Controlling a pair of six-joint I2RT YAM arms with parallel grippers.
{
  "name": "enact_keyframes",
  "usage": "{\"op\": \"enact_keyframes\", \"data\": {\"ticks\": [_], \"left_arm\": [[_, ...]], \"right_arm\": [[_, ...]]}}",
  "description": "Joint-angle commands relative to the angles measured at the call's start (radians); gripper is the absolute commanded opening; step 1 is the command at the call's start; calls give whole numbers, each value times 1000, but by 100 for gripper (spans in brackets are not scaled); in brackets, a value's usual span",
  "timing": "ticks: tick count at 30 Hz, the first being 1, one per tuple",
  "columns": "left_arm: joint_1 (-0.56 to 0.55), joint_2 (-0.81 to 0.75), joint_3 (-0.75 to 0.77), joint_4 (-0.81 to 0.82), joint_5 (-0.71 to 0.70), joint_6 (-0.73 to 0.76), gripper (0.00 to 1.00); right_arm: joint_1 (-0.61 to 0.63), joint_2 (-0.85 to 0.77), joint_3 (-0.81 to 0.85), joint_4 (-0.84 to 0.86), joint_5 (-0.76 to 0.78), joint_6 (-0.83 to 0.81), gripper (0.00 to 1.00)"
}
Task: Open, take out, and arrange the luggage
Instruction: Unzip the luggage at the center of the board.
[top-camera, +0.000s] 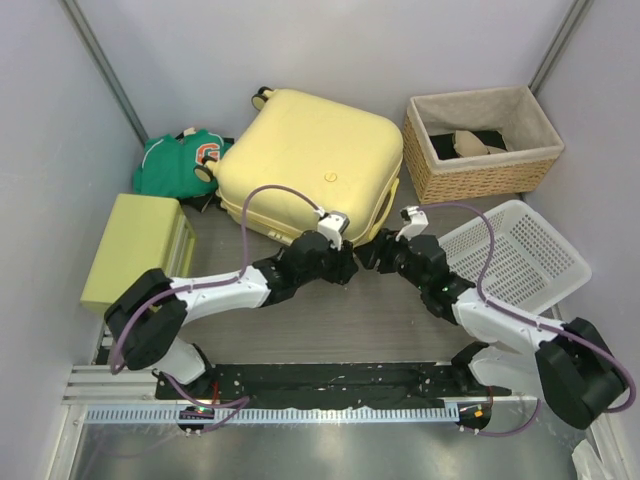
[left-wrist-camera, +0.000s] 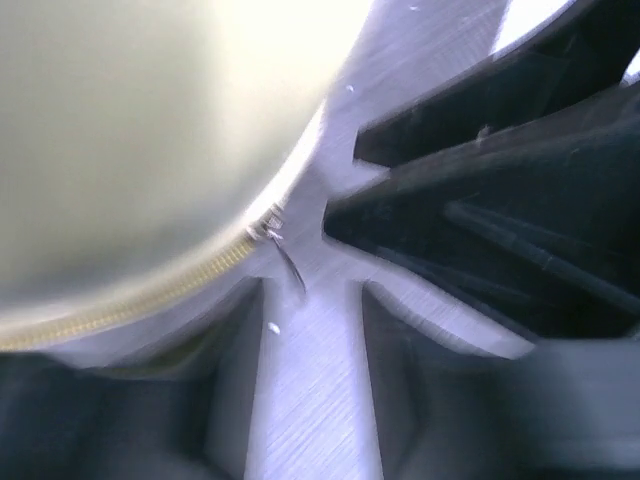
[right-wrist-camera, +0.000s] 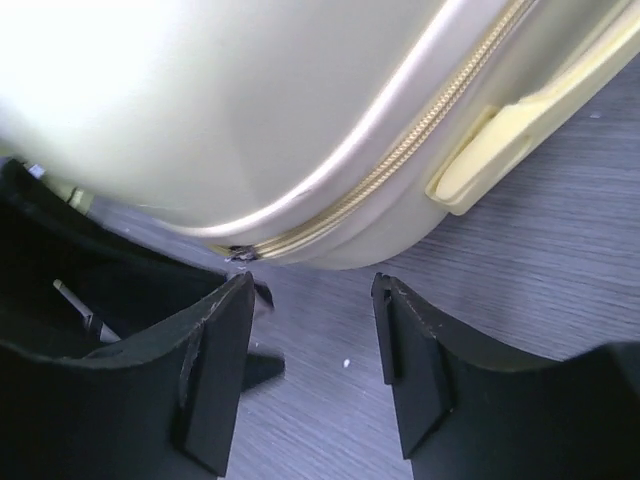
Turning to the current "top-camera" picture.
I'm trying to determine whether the black cloth in basket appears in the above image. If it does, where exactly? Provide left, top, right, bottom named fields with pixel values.
left=430, top=130, right=507, bottom=160

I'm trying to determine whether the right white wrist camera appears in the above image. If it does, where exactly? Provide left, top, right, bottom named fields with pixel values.
left=396, top=206, right=429, bottom=241

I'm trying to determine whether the beige cloth in basket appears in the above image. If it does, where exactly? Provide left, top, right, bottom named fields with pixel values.
left=453, top=130, right=507, bottom=158

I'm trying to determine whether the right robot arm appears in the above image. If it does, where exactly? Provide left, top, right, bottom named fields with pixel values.
left=355, top=230, right=636, bottom=429

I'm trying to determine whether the white crumpled plastic bag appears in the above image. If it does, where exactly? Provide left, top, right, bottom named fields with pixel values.
left=571, top=440, right=613, bottom=480

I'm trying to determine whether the dark cloth under jersey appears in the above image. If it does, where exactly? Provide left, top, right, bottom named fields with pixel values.
left=179, top=193, right=225, bottom=213

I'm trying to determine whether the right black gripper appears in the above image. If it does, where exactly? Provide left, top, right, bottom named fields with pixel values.
left=354, top=228, right=428, bottom=291

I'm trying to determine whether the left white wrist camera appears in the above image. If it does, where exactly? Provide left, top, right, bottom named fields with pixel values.
left=316, top=211, right=350, bottom=250

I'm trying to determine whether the yellow-green drawer box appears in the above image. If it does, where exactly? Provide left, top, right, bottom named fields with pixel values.
left=80, top=193, right=196, bottom=316

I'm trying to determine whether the green jersey with G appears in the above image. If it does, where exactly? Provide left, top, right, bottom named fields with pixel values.
left=133, top=128, right=235, bottom=200

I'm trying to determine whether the white slotted cable duct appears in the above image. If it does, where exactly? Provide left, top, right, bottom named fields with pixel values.
left=85, top=403, right=459, bottom=425

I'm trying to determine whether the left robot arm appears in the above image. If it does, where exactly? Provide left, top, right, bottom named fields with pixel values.
left=104, top=231, right=358, bottom=399

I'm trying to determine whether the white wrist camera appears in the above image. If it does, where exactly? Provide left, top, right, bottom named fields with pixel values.
left=396, top=206, right=429, bottom=241
left=316, top=211, right=350, bottom=250

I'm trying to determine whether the wicker basket with liner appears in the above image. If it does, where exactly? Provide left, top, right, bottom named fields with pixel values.
left=403, top=86, right=564, bottom=204

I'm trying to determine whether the yellow hard-shell suitcase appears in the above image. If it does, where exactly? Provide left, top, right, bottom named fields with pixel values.
left=194, top=87, right=403, bottom=246

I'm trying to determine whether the white plastic mesh basket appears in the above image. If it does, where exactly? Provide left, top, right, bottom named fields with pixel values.
left=439, top=200, right=592, bottom=314

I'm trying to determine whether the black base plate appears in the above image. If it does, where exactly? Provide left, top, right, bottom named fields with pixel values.
left=182, top=362, right=511, bottom=410

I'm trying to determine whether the aluminium rail frame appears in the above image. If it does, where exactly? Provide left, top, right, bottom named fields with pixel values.
left=47, top=319, right=614, bottom=480

